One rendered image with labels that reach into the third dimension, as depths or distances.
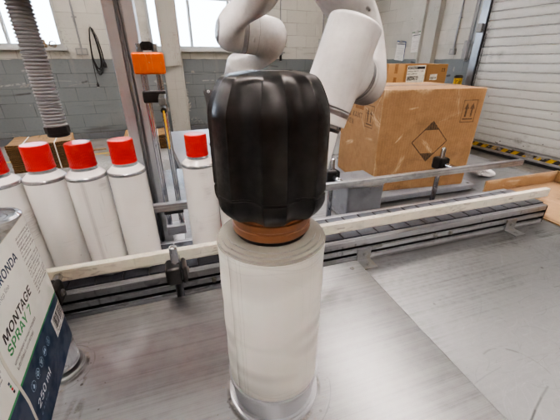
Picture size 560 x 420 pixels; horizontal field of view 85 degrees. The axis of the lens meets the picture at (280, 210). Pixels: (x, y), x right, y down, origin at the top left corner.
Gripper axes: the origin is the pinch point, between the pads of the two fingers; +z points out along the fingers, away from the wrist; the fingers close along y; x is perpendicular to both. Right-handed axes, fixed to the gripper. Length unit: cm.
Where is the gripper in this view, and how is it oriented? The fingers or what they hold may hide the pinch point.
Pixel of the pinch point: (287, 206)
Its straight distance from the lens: 56.6
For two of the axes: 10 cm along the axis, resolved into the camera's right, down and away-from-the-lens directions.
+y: 3.1, 4.1, -8.5
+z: -3.2, 8.9, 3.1
